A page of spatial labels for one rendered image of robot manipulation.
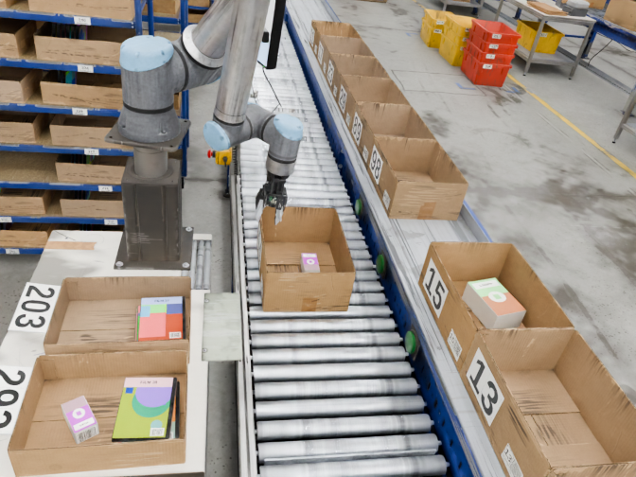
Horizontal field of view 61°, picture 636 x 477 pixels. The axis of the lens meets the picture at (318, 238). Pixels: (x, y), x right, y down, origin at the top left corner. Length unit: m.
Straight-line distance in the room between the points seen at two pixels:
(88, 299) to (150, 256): 0.27
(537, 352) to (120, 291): 1.26
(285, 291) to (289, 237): 0.40
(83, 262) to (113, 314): 0.30
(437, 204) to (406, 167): 0.39
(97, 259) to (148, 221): 0.25
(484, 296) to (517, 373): 0.26
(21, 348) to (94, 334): 0.19
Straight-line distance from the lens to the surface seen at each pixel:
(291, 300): 1.79
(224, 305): 1.82
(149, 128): 1.74
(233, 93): 1.51
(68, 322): 1.81
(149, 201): 1.86
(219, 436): 2.41
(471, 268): 1.88
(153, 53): 1.67
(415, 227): 2.13
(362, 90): 3.16
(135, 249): 1.98
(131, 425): 1.48
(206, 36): 1.71
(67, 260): 2.06
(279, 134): 1.61
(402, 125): 2.85
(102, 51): 2.65
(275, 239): 2.10
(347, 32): 4.28
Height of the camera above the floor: 1.99
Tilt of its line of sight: 35 degrees down
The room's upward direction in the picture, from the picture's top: 9 degrees clockwise
